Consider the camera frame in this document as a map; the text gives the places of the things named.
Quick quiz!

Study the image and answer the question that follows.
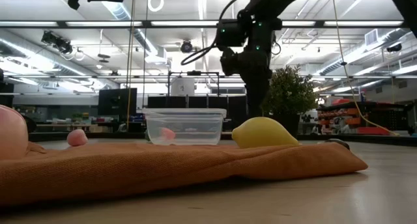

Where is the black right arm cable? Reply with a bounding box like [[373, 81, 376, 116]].
[[180, 0, 258, 66]]

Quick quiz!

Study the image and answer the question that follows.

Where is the black background monitor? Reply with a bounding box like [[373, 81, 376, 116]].
[[98, 88, 138, 117]]

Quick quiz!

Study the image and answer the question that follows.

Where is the small potted green plant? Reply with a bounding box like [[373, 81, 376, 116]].
[[262, 64, 319, 139]]

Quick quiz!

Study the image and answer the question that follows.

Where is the white cylindrical tank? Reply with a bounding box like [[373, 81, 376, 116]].
[[170, 77, 195, 97]]

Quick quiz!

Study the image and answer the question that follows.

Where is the orange folded cloth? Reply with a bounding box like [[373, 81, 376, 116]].
[[0, 141, 369, 207]]

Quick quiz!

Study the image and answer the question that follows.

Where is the black ceiling mounted device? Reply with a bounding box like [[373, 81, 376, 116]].
[[41, 31, 74, 54]]

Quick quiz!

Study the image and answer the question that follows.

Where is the white hanging cable ring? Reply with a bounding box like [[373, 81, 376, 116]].
[[147, 0, 165, 12]]

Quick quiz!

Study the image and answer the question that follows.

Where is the clear plastic tupperware container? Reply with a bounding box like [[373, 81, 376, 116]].
[[142, 107, 227, 146]]

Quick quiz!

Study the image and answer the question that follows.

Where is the small pink round fruit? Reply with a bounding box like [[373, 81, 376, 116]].
[[66, 129, 89, 147]]

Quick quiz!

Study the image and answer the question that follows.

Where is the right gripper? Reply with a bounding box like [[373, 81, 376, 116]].
[[220, 18, 283, 119]]

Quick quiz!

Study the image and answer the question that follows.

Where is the yellow lemon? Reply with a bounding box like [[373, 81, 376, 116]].
[[231, 117, 300, 149]]

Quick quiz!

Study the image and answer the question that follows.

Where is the shelf with orange bins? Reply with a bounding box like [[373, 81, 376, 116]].
[[317, 99, 414, 136]]

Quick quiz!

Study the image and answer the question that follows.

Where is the black metal rack frame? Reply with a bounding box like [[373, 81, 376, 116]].
[[167, 70, 221, 109]]

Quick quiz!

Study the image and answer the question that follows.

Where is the red cherry with green stem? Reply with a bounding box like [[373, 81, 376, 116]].
[[159, 127, 177, 142]]

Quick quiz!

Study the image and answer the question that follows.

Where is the large pink-orange peach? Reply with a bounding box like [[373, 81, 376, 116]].
[[0, 104, 29, 161]]

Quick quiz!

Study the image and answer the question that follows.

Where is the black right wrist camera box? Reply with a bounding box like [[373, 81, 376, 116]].
[[216, 18, 250, 51]]

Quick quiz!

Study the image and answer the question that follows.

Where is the black aluminium table frame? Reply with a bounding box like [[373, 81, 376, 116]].
[[28, 131, 417, 147]]

